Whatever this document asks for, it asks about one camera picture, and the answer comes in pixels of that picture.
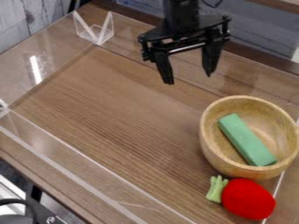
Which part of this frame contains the red plush strawberry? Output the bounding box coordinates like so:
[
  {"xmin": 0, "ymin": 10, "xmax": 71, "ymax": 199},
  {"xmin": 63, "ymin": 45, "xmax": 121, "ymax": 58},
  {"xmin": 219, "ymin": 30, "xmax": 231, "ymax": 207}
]
[{"xmin": 206, "ymin": 175, "xmax": 276, "ymax": 221}]

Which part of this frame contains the black cable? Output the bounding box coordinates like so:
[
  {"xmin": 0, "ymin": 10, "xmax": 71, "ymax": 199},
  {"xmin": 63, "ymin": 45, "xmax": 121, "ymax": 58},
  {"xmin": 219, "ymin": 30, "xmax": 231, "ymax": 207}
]
[{"xmin": 200, "ymin": 0, "xmax": 226, "ymax": 9}]

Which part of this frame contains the clear acrylic corner bracket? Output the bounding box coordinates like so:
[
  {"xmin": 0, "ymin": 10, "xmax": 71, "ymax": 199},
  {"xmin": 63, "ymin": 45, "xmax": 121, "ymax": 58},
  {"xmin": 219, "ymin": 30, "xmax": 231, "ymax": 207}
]
[{"xmin": 72, "ymin": 11, "xmax": 115, "ymax": 46}]

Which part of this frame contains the brown wooden bowl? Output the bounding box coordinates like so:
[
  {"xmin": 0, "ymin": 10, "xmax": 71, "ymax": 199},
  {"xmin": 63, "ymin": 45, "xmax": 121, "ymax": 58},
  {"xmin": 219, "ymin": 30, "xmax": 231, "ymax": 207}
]
[{"xmin": 199, "ymin": 95, "xmax": 299, "ymax": 180}]

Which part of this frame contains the green rectangular block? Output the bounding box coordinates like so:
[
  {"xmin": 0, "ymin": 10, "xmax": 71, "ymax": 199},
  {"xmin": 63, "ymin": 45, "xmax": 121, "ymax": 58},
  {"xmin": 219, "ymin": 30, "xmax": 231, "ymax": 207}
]
[{"xmin": 218, "ymin": 114, "xmax": 278, "ymax": 166}]

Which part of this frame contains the clear acrylic front wall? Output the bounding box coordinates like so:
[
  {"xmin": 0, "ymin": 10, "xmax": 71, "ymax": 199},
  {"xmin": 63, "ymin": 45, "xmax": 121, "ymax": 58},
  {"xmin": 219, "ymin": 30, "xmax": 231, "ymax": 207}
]
[{"xmin": 0, "ymin": 99, "xmax": 195, "ymax": 224}]

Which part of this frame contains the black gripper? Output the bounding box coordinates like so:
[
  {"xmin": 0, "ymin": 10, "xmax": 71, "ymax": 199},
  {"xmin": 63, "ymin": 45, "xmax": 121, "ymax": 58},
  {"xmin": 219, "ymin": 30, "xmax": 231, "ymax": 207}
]
[{"xmin": 137, "ymin": 0, "xmax": 231, "ymax": 85}]

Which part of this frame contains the black metal table bracket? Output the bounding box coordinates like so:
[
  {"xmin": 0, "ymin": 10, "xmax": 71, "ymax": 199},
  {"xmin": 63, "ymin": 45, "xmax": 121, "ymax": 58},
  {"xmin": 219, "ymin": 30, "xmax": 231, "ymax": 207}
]
[{"xmin": 25, "ymin": 185, "xmax": 67, "ymax": 224}]

